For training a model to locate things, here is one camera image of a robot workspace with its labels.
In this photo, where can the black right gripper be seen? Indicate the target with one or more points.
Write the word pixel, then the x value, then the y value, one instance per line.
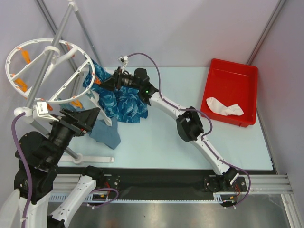
pixel 118 79

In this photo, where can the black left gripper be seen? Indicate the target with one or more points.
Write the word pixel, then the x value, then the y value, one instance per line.
pixel 80 121

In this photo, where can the teal clothes peg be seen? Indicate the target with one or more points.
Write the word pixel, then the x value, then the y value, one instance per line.
pixel 89 94

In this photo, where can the white round clip hanger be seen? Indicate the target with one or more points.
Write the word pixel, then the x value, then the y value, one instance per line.
pixel 57 59

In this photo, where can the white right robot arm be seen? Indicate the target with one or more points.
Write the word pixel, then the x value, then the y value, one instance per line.
pixel 189 125

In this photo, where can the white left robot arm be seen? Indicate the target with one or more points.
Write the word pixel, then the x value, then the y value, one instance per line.
pixel 39 156

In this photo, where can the orange clothes peg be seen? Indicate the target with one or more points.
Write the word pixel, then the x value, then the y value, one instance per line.
pixel 97 79
pixel 25 55
pixel 76 103
pixel 18 82
pixel 49 107

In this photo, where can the grey blue sock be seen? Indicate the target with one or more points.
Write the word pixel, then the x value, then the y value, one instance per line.
pixel 103 133

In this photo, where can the blue patterned cloth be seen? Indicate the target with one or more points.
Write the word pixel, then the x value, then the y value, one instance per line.
pixel 123 104

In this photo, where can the red plastic tray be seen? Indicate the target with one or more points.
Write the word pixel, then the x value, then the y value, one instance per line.
pixel 232 84

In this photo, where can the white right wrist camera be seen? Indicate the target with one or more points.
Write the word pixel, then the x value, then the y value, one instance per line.
pixel 124 61

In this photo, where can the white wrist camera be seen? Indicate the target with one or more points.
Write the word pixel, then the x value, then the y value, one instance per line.
pixel 40 112
pixel 124 61

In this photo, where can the grey drying rack frame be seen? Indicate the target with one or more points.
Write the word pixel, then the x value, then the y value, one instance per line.
pixel 32 99

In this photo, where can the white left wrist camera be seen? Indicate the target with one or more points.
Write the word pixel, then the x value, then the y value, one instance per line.
pixel 40 112

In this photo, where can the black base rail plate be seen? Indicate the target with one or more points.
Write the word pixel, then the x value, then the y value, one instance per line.
pixel 168 184

